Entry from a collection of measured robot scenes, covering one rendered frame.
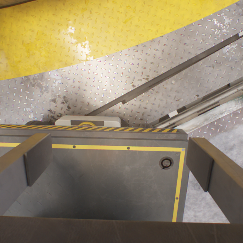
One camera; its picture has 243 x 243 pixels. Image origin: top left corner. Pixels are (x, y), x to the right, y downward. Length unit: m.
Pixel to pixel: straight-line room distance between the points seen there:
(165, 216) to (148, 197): 0.09
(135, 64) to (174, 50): 0.17
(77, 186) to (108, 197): 0.10
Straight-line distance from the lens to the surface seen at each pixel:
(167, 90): 0.83
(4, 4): 0.96
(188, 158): 0.17
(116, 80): 0.80
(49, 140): 0.16
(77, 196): 0.63
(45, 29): 0.89
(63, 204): 0.66
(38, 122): 0.82
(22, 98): 0.94
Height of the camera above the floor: 0.80
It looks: 75 degrees down
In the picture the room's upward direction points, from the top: 176 degrees counter-clockwise
